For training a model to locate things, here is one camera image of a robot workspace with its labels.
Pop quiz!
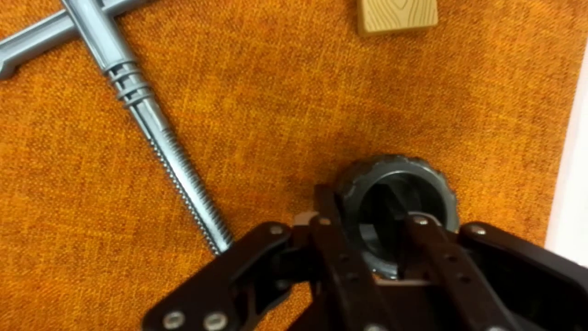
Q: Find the clear plastic storage box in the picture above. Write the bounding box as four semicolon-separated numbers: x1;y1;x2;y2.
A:
542;35;588;269

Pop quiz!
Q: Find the grey metal cross wrench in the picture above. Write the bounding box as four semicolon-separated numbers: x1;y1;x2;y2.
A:
0;0;237;258

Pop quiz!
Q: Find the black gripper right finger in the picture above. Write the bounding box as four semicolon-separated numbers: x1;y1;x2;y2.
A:
401;212;588;331

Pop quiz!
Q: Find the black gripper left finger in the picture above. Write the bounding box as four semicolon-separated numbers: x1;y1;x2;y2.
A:
142;182;397;331

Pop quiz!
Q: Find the black ribbed plastic nut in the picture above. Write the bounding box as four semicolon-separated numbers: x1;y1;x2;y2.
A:
335;153;462;281

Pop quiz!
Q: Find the light wooden block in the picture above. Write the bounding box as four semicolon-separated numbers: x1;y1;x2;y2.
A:
355;0;441;37

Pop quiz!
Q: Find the orange fabric sofa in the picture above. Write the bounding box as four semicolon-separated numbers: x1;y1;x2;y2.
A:
0;0;588;331

